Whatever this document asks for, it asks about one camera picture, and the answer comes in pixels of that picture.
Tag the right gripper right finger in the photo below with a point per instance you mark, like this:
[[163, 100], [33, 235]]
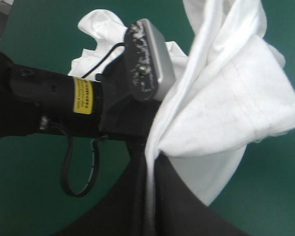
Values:
[[182, 211]]

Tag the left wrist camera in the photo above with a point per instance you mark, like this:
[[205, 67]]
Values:
[[147, 61]]

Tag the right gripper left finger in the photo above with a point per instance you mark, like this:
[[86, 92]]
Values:
[[127, 201]]

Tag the white T-shirt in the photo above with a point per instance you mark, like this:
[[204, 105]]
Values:
[[223, 98]]

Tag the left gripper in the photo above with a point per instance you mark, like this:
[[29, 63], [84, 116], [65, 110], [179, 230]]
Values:
[[123, 118]]

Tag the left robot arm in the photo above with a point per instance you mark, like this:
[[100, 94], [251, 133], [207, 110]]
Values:
[[51, 105]]

